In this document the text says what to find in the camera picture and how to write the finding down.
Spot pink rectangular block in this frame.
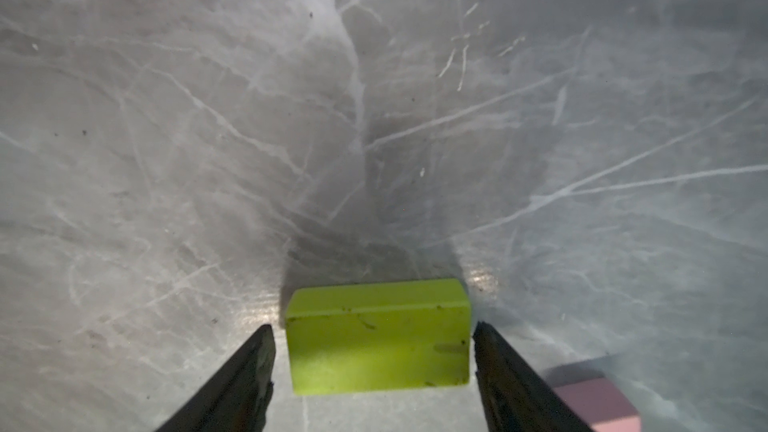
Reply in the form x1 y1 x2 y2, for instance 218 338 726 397
554 378 642 432

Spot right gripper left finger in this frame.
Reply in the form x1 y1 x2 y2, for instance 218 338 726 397
158 324 276 432

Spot light green rectangular block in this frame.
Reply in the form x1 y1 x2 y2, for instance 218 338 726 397
285 278 472 396

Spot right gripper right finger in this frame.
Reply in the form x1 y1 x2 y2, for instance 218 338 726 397
473 322 592 432

